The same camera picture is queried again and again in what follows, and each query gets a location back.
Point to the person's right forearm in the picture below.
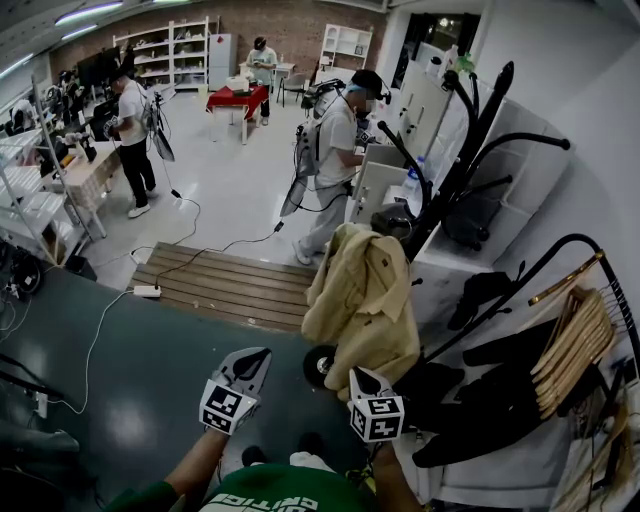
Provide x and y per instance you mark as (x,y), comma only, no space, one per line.
(400,480)

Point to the person's black shoe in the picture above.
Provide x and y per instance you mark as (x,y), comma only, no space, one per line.
(311,442)
(254,455)

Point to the white bookcase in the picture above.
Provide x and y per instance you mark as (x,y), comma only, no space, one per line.
(345,47)

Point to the black hanging jacket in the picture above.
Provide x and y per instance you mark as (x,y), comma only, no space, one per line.
(490,405)

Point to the person's left black shoe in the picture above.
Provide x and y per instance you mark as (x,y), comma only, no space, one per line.
(254,455)

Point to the white locker cabinet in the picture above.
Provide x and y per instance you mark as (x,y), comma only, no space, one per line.
(422,110)

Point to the dark doorway window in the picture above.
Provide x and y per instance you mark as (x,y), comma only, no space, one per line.
(430,35)

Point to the black floor box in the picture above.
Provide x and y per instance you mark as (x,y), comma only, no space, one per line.
(80,267)

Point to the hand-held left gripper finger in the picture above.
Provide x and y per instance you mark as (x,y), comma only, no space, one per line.
(245,364)
(254,372)

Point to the black clothes rail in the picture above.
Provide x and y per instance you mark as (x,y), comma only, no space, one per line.
(572,237)

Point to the person's right black shoe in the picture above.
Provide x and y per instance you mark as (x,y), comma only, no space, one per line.
(311,442)

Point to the white metal shelving rack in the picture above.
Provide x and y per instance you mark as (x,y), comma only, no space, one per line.
(30,200)

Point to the small white cabinet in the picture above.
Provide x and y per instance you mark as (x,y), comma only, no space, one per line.
(375,185)

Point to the black metal bar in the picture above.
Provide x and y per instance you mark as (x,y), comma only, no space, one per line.
(27,375)

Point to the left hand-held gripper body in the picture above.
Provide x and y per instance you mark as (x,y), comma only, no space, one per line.
(225,407)

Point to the long ceiling light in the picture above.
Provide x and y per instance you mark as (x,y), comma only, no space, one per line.
(79,31)
(87,12)
(15,65)

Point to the black television screen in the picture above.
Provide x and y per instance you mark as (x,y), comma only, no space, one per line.
(97,67)

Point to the black flower vase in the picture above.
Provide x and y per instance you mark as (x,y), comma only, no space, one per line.
(89,150)

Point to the clear water bottle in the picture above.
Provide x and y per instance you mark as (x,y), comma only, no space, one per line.
(412,187)

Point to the white bottle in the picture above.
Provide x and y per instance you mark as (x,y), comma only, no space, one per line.
(451,57)

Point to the tan khaki fabric garment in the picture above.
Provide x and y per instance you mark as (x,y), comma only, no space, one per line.
(365,300)

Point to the table with white tablecloth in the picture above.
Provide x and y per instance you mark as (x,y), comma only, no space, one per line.
(87,175)

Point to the wooden slatted ramp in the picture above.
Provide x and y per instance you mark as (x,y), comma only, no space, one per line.
(225,285)

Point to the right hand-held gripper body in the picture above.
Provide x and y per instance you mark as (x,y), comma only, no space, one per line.
(377,420)

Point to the black bag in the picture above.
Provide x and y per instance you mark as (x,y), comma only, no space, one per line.
(470,220)

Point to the black rubber wheel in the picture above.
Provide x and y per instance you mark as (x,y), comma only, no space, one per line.
(315,367)

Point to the white back wall shelves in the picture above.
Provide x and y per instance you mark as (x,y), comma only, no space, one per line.
(150,45)

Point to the black coat rack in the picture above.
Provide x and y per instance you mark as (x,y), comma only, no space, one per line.
(460,150)

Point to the person's left forearm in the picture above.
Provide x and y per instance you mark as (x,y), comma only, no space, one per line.
(197,465)

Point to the white cubby shelf unit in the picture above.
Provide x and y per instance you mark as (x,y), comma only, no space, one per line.
(535,175)

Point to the gold metal rod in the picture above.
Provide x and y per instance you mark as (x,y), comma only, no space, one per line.
(565,280)

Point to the stack of wooden hangers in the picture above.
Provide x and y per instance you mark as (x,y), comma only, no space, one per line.
(575,345)

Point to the white fridge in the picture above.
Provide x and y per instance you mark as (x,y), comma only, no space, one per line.
(222,60)

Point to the small white power strip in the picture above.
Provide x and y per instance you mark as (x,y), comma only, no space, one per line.
(40,405)

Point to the green bottle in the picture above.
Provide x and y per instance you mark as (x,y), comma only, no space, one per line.
(465,64)

